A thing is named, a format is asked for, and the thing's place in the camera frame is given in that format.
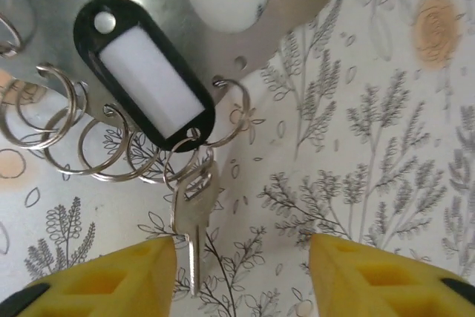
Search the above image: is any black key tag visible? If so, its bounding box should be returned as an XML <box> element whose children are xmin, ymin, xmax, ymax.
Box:
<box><xmin>72</xmin><ymin>0</ymin><xmax>216</xmax><ymax>154</ymax></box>

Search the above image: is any floral patterned tablecloth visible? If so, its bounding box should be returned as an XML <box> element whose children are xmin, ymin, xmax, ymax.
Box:
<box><xmin>0</xmin><ymin>0</ymin><xmax>475</xmax><ymax>317</ymax></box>

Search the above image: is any silver key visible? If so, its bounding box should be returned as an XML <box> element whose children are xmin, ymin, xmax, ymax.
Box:
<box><xmin>171</xmin><ymin>160</ymin><xmax>220</xmax><ymax>298</ymax></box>

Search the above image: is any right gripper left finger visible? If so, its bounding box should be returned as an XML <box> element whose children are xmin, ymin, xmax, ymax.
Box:
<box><xmin>0</xmin><ymin>238</ymin><xmax>178</xmax><ymax>317</ymax></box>

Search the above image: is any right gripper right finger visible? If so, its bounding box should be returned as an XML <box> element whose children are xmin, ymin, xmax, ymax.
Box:
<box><xmin>309</xmin><ymin>234</ymin><xmax>475</xmax><ymax>317</ymax></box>

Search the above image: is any silver split key ring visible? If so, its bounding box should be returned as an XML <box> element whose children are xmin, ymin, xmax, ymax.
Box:
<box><xmin>125</xmin><ymin>123</ymin><xmax>168</xmax><ymax>185</ymax></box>
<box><xmin>163</xmin><ymin>129</ymin><xmax>215</xmax><ymax>192</ymax></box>
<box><xmin>16</xmin><ymin>65</ymin><xmax>77</xmax><ymax>149</ymax></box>
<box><xmin>43</xmin><ymin>81</ymin><xmax>90</xmax><ymax>176</ymax></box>
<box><xmin>79</xmin><ymin>106</ymin><xmax>131</xmax><ymax>181</ymax></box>
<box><xmin>206</xmin><ymin>78</ymin><xmax>257</xmax><ymax>148</ymax></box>

